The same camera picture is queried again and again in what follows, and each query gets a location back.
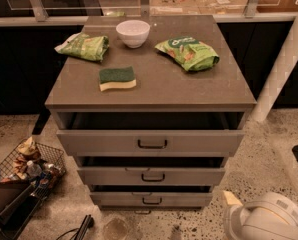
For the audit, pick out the grey middle drawer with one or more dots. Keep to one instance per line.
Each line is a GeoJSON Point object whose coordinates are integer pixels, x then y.
{"type": "Point", "coordinates": [163, 171]}

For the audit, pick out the white diagonal post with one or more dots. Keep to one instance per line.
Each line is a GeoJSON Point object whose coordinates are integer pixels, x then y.
{"type": "Point", "coordinates": [279, 74]}

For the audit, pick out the grey drawer cabinet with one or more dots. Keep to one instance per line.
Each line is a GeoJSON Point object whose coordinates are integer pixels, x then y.
{"type": "Point", "coordinates": [161, 84]}

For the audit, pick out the plastic water bottle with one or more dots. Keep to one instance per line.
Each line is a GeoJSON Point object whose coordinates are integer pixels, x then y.
{"type": "Point", "coordinates": [33, 169]}

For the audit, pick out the black stand foot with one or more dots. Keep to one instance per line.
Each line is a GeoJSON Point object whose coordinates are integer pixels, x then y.
{"type": "Point", "coordinates": [87, 223]}

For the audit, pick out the grey bottom drawer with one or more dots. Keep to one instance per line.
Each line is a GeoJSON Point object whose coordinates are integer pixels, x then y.
{"type": "Point", "coordinates": [151, 196]}

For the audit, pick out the wire basket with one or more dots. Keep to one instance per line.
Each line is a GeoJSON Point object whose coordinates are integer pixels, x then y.
{"type": "Point", "coordinates": [41, 165]}

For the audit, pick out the green chip bag right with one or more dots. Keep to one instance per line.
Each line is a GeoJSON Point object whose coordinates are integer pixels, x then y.
{"type": "Point", "coordinates": [190, 53]}

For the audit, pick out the crumpled snack bags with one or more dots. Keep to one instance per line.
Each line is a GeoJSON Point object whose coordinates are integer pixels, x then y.
{"type": "Point", "coordinates": [27, 151]}

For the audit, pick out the green yellow sponge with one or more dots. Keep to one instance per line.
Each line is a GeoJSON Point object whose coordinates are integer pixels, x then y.
{"type": "Point", "coordinates": [116, 78]}

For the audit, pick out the dark bin lower left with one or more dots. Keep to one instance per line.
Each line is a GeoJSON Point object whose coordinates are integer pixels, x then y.
{"type": "Point", "coordinates": [12, 194]}

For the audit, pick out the grey top drawer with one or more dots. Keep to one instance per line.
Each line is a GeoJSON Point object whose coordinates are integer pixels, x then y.
{"type": "Point", "coordinates": [150, 134]}

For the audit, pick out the grey drawer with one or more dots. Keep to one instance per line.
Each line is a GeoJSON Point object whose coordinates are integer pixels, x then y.
{"type": "Point", "coordinates": [151, 196]}
{"type": "Point", "coordinates": [163, 171]}
{"type": "Point", "coordinates": [150, 134]}

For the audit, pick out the metal railing frame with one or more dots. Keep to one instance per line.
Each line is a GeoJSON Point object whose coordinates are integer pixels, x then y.
{"type": "Point", "coordinates": [76, 12]}

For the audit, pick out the white ceramic bowl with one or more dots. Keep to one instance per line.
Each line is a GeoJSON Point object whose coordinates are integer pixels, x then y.
{"type": "Point", "coordinates": [133, 33]}

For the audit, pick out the green snack bag left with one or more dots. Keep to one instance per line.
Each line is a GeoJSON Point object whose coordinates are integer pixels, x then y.
{"type": "Point", "coordinates": [83, 46]}

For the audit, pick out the cardboard box centre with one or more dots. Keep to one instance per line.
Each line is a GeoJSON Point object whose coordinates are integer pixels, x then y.
{"type": "Point", "coordinates": [173, 7]}

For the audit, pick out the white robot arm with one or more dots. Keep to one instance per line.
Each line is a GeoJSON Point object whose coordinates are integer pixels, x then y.
{"type": "Point", "coordinates": [271, 216]}

